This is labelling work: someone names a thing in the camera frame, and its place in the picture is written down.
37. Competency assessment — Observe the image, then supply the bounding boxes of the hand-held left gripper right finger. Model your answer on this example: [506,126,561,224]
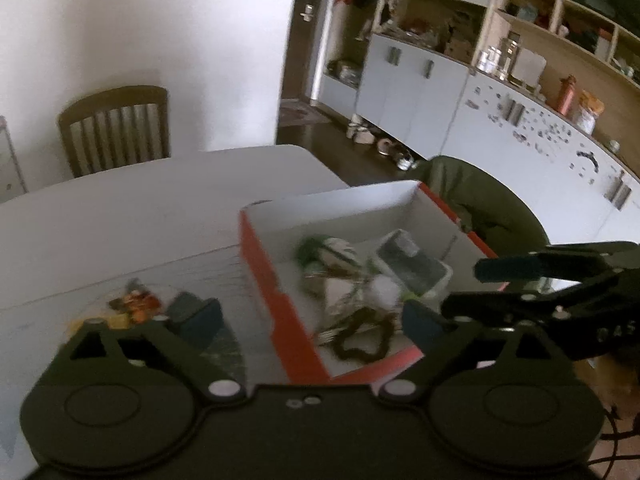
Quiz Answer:
[377,300,573,404]

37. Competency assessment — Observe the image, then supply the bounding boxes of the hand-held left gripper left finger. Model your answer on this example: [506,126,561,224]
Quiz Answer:
[52,291,247,403]

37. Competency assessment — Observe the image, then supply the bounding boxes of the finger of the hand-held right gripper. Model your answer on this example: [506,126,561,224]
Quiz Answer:
[442,270,629,325]
[473,241,640,284]

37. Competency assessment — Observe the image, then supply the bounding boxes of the dark hair scrunchie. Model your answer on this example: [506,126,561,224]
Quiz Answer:
[331,306,403,362]

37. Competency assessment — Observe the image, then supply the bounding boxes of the red and white cardboard box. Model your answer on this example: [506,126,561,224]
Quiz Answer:
[238,179,502,387]

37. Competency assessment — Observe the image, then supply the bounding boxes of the cartoon face green pouch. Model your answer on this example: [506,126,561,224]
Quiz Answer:
[294,234,360,282]

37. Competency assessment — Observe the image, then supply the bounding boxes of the white fluffy ball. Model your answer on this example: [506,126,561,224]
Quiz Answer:
[360,279,403,312]

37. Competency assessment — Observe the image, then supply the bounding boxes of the clear plastic container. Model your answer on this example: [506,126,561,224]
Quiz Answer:
[372,229,454,302]

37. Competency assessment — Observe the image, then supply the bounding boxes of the green padded chair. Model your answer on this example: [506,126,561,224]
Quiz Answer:
[414,155,550,257]

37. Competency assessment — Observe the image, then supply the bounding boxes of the orange storage jar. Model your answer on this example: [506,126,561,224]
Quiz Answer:
[574,89,605,135]

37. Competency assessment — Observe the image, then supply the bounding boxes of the copper bottle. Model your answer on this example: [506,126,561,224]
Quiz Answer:
[556,74,577,117]

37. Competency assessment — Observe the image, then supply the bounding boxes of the white board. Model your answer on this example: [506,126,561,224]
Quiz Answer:
[514,49,547,88]

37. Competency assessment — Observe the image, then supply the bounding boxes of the steel canister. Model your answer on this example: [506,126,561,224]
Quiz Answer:
[474,31,522,77]

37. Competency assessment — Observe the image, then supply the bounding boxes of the wooden chair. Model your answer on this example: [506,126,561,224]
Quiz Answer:
[56,84,172,179]

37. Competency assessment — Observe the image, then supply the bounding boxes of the patterned floor rug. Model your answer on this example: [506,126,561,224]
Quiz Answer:
[276,99,323,127]

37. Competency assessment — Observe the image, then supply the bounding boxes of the orange toy keychain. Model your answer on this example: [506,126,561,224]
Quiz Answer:
[107,281,163,322]

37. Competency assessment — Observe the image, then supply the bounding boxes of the black cable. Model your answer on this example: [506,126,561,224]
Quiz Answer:
[592,402,640,480]

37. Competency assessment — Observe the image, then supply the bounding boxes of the white wall cabinet unit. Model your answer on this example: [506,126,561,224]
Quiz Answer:
[309,0,640,246]

